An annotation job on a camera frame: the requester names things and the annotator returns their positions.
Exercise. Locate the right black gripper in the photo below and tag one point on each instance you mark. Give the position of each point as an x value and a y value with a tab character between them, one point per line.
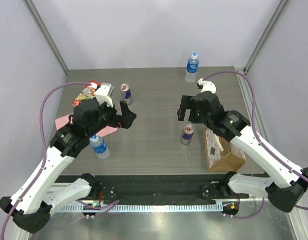
185	103

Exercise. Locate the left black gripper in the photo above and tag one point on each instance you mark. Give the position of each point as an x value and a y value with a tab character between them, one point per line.
124	120

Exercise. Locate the Red Bull can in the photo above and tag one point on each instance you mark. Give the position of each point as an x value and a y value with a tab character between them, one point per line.
187	134
126	93

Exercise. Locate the Pocari Sweat bottle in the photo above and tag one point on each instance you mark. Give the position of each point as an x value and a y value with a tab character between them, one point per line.
192	68
100	147

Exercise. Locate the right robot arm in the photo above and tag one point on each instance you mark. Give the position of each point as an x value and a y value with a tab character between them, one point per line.
287	182

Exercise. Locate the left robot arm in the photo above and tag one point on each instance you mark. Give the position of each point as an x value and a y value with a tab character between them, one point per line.
31	207

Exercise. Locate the cat print canvas bag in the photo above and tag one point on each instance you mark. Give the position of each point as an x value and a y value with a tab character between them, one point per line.
222	156

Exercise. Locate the pink clipboard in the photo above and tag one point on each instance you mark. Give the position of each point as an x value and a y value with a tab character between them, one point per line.
62	121

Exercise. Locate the red children's book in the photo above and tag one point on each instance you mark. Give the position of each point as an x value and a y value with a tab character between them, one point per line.
87	93

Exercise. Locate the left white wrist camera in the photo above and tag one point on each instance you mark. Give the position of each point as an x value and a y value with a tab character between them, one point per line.
104	93

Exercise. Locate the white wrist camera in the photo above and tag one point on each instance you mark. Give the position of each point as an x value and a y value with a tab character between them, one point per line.
104	93
205	85

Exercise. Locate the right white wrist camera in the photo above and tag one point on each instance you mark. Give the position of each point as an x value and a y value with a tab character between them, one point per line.
205	85

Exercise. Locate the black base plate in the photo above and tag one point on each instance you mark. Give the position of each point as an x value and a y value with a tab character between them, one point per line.
164	189

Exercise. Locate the slotted cable duct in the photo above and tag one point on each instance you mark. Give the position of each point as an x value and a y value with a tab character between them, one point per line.
79	208

